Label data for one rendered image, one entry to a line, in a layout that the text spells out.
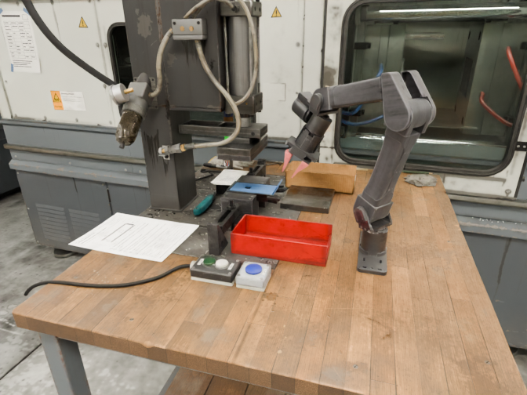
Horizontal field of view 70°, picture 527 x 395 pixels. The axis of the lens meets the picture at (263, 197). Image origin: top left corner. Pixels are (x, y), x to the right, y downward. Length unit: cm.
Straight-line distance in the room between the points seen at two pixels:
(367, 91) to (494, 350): 58
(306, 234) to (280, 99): 85
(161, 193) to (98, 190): 122
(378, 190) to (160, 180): 68
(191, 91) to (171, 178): 29
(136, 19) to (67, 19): 117
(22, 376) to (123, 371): 46
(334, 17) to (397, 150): 86
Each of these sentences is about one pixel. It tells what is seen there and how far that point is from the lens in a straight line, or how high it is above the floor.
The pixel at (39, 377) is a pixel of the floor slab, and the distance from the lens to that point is 216.
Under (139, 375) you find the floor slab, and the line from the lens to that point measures 199.
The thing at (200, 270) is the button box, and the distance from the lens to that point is 90.
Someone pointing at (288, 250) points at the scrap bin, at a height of 93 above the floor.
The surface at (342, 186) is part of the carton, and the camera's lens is 138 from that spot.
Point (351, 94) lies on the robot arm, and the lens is 95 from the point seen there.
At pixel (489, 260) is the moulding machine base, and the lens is 192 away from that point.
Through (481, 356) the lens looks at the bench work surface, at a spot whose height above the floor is 90.
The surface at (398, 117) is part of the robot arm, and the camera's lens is 84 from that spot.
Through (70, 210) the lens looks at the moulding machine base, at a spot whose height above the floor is 41.
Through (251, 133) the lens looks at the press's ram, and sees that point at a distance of 110.
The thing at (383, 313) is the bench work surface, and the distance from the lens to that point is 85.
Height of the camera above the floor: 143
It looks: 24 degrees down
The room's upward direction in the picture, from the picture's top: 1 degrees counter-clockwise
